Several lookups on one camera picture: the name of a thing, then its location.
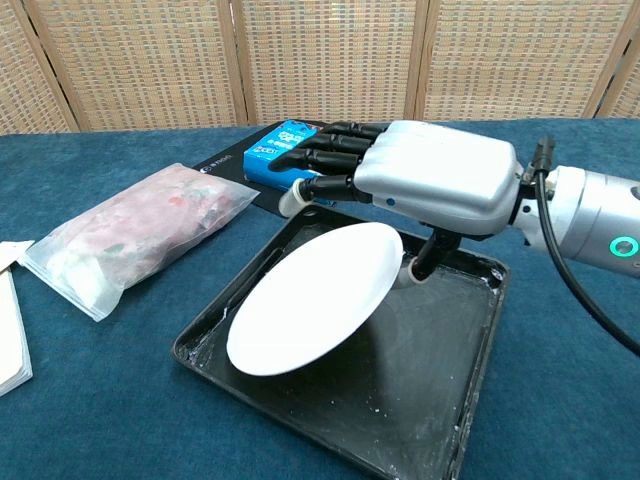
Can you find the white notebook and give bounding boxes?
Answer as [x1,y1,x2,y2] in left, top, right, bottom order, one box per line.
[0,264,34,398]

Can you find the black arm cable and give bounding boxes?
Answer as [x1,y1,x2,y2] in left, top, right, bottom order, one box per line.
[521,137,640,356]

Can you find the white round plate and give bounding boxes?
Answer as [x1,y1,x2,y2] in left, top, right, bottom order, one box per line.
[226,222,404,378]

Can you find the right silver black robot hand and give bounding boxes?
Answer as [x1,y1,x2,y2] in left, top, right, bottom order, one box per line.
[268,119,525,287]

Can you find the black square tray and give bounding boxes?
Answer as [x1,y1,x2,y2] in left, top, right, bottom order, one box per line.
[172,202,512,480]

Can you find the translucent bag with pink cloth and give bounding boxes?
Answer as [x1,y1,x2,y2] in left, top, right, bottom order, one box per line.
[17,162,261,322]

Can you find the blue cookie box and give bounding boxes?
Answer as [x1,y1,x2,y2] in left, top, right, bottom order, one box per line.
[243,119,337,208]

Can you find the woven folding screen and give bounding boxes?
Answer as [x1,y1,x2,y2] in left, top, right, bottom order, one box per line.
[0,0,640,134]

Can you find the black mouse pad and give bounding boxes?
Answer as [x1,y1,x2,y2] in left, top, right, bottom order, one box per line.
[192,122,334,220]

